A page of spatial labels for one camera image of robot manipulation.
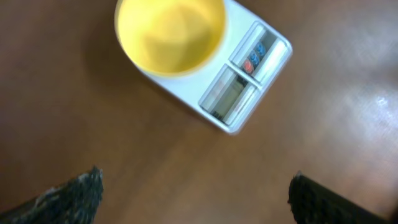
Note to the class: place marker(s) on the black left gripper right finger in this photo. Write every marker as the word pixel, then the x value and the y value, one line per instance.
pixel 312 203

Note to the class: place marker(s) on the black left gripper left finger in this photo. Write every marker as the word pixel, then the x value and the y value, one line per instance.
pixel 75 201

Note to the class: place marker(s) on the white digital kitchen scale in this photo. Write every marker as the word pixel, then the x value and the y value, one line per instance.
pixel 228 88

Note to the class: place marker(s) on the yellow plastic bowl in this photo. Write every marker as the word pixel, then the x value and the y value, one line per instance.
pixel 170 38

